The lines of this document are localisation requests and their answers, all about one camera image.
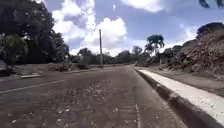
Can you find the grey asphalt road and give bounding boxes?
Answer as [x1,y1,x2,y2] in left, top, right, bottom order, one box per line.
[0,64,188,128]

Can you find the brown dry vegetation bank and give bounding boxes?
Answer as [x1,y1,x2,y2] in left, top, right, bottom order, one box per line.
[151,21,224,80]

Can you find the dark stone kerb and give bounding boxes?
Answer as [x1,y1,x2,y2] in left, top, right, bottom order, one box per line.
[132,66,224,128]

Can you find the distant row of trees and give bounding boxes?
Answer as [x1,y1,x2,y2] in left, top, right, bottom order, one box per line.
[69,45,154,66]

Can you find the tall utility pole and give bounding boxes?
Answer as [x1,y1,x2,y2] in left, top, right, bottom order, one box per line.
[98,28,104,67]

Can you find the bare dirt strip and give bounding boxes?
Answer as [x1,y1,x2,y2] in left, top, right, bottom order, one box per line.
[146,66,224,98]

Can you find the pale concrete pavement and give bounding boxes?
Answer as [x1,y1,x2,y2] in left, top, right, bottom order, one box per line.
[137,68,224,126]

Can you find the low concrete kerb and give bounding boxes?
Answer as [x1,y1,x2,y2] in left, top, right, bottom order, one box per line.
[19,67,101,80]

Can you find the palm tree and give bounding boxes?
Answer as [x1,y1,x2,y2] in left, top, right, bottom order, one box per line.
[144,34,166,58]

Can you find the large dark leafy trees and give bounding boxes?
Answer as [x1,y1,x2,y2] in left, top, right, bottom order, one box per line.
[0,0,70,68]

